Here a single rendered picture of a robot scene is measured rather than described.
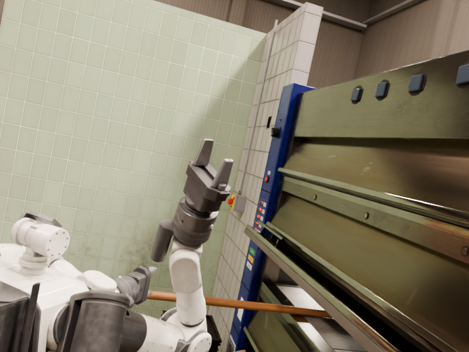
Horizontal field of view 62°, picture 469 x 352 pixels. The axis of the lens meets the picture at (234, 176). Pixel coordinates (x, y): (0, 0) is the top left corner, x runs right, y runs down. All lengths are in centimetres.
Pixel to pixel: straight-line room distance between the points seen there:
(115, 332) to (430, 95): 93
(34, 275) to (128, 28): 201
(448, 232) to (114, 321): 73
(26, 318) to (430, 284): 85
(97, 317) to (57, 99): 202
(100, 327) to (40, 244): 23
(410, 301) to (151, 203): 197
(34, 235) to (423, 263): 89
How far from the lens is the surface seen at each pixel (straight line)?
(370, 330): 96
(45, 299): 89
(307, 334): 153
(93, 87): 269
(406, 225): 110
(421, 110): 116
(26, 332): 86
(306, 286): 122
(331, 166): 148
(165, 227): 86
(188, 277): 89
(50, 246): 93
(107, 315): 84
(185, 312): 100
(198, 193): 80
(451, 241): 99
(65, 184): 272
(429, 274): 105
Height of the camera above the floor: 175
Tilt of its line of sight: 3 degrees down
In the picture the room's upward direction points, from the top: 12 degrees clockwise
